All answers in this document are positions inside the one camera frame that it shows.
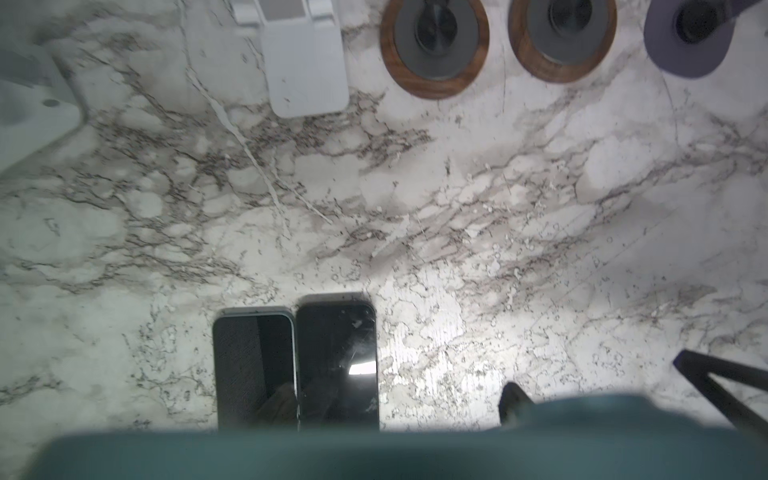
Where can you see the white flat phone stand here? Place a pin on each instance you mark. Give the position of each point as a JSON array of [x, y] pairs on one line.
[[302, 49]]

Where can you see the white folding phone stand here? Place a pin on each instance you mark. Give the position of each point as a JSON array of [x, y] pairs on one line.
[[38, 106]]

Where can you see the round wooden phone stand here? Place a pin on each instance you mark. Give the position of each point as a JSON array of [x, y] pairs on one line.
[[561, 41], [434, 49]]

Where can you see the teal blurred object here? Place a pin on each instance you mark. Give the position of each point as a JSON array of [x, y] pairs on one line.
[[594, 437]]

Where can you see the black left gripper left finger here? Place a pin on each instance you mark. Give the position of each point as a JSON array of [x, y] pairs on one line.
[[512, 402]]

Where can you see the purple round phone stand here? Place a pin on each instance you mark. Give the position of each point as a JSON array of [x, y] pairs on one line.
[[691, 38]]

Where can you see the black phone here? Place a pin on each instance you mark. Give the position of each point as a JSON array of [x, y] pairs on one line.
[[337, 362], [255, 369]]

